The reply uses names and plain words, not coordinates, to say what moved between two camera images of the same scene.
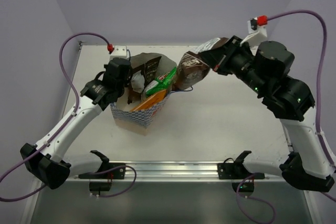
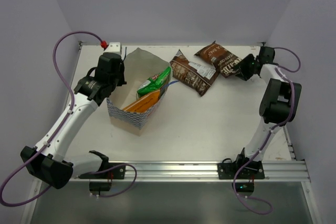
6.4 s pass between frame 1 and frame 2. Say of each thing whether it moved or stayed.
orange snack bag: moved
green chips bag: moved
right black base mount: stayed
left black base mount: stayed
